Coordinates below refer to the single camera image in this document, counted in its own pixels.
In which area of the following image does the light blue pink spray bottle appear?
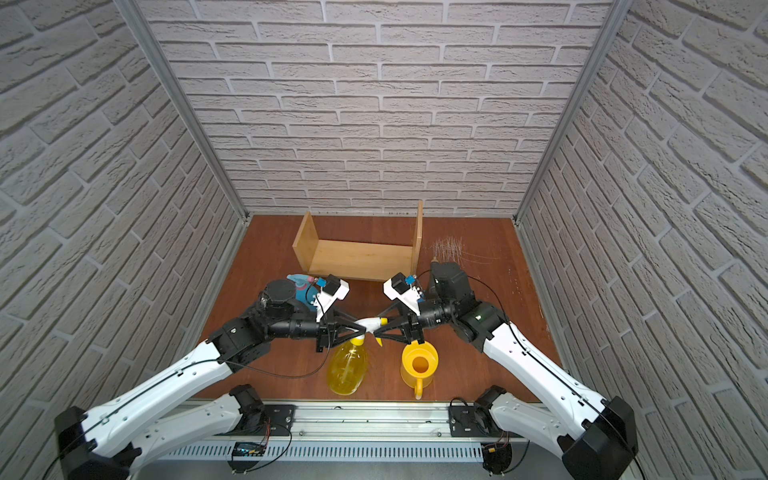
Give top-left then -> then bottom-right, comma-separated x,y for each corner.
287,274 -> 318,311

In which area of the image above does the corner aluminium post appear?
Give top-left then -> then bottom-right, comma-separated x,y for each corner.
513,0 -> 633,227
115,0 -> 250,225

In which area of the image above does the yellow watering can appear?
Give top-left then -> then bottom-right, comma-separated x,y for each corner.
400,341 -> 439,400

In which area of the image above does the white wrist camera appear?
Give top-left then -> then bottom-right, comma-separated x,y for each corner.
310,275 -> 349,323
383,273 -> 424,315

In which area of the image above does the left corner aluminium post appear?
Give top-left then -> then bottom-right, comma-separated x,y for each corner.
115,0 -> 250,225

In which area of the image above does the wooden shelf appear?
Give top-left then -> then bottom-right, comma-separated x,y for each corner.
292,200 -> 424,282

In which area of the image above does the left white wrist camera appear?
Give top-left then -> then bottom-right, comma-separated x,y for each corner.
310,275 -> 349,323

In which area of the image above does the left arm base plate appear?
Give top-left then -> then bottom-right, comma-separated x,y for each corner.
222,403 -> 297,437

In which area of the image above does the yellow spray bottle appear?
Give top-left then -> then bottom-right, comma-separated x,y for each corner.
326,317 -> 388,396

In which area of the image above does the right round black connector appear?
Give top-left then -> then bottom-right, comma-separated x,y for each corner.
481,443 -> 513,475

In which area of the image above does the right corner aluminium post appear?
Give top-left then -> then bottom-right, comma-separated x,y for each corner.
513,0 -> 633,227

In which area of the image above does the left green circuit board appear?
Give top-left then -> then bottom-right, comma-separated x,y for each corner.
231,442 -> 267,458

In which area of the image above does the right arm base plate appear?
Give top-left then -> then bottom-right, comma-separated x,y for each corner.
448,402 -> 522,441

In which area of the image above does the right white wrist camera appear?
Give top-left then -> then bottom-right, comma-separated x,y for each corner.
383,273 -> 424,315

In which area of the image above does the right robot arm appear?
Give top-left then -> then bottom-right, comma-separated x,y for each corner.
374,262 -> 638,479

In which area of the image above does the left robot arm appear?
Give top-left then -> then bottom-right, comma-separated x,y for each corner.
55,276 -> 381,479

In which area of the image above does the aluminium front rail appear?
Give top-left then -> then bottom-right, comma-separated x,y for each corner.
122,399 -> 619,445

